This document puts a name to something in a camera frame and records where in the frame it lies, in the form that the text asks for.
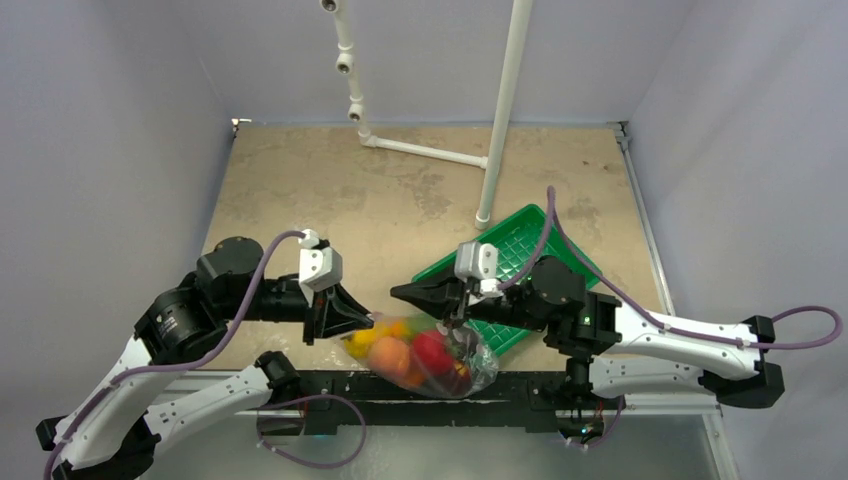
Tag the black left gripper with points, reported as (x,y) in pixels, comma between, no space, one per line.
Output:
(334,310)

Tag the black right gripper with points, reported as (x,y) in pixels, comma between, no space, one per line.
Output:
(457,299)

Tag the yellow toy bell pepper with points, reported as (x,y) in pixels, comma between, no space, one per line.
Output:
(359,343)

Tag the red toy tomato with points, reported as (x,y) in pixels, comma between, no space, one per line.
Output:
(431,352)

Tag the clear zip top bag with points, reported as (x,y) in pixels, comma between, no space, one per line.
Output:
(464,343)

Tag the toy peach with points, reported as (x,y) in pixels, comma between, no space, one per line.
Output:
(389,357)

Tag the dark red toy apple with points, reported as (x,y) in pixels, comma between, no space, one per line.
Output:
(455,382)

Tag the green toy mango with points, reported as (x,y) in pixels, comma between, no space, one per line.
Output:
(417,324)

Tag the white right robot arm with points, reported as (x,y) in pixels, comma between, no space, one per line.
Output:
(611,349)

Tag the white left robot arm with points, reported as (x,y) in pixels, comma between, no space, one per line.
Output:
(118,431)

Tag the green plastic tray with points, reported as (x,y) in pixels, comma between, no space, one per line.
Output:
(516,238)

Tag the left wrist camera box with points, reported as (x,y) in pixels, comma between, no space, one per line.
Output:
(320,265)

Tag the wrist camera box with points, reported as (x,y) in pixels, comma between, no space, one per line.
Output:
(320,265)
(475,265)

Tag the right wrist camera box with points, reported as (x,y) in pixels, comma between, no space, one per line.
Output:
(475,265)

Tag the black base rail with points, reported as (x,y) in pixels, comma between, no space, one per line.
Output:
(537,402)

